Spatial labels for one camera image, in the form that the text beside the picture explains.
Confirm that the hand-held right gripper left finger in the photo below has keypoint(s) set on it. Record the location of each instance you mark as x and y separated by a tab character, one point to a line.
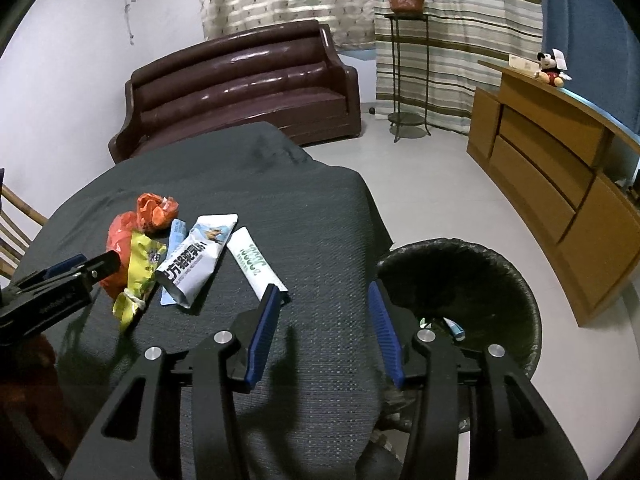
262	335

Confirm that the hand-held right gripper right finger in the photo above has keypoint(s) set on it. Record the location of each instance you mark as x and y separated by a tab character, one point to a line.
387	335

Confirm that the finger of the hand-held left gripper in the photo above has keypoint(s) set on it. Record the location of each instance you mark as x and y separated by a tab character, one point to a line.
105	264
62	264

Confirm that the red plastic bag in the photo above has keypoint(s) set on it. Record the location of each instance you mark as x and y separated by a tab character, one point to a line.
117	240

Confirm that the yellow wrapper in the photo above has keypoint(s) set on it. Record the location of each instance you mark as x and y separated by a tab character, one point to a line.
140	265

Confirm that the orange wrapper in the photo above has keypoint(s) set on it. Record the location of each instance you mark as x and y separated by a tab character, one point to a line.
157	212

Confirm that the white tube with green print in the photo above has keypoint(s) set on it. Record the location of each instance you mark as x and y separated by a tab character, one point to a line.
255	260

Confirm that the light blue packet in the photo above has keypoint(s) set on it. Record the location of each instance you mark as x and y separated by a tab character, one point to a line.
176	235

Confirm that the white blue snack packet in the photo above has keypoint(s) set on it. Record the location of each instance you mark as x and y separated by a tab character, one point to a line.
197	255

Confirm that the black-bagged waste bin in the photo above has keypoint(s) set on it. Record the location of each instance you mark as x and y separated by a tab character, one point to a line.
470	280

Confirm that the wooden chair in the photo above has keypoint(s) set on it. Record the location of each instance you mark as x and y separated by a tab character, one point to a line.
20	220

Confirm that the black metal plant stand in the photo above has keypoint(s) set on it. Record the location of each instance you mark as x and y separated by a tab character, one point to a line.
407	120

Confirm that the brown leather sofa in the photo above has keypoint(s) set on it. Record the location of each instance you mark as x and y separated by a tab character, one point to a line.
240	95

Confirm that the wooden cabinet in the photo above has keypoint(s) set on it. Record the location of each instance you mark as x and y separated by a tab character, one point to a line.
550	170

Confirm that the beige tissue box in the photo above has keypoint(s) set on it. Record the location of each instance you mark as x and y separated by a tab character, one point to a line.
522	62

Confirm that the mouse plush toy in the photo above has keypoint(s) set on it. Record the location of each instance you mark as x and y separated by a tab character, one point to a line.
550	72

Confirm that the striped curtain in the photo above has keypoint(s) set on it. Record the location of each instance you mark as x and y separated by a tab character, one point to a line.
475	35

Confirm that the blue curtain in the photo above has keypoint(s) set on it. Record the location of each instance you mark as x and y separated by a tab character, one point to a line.
590	20

